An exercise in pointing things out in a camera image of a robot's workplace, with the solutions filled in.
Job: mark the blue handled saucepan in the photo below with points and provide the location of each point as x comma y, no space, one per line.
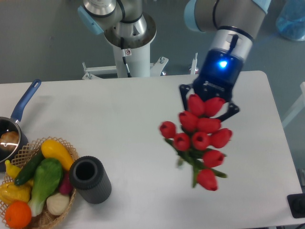
12,123

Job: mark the orange fruit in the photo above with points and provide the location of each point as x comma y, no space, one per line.
18,215

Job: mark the white frame leg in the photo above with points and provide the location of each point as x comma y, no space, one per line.
295,108

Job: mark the blue mesh bag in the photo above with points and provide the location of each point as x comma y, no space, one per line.
291,20

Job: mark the green bok choy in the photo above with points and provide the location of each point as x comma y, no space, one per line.
47,177

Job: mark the yellow banana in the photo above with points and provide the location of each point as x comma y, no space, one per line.
11,169

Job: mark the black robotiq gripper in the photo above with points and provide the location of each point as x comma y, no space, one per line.
216,79

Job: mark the white garlic bulb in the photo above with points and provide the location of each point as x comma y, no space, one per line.
57,203

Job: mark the purple red radish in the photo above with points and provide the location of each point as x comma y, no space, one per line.
65,187

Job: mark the yellow corn cob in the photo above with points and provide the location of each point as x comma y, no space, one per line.
10,193

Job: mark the brown bread roll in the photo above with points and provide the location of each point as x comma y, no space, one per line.
9,141

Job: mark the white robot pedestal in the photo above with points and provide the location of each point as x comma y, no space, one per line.
131,45

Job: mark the red tulip bouquet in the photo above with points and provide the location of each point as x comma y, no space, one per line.
200,140

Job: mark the dark green cucumber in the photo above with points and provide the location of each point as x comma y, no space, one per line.
28,171

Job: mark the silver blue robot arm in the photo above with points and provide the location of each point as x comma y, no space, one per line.
236,22

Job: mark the yellow squash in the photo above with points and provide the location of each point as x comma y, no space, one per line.
54,149

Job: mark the black device at edge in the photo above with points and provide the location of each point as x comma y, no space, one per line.
297,205

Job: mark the dark grey ribbed vase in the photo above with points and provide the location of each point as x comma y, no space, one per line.
88,176

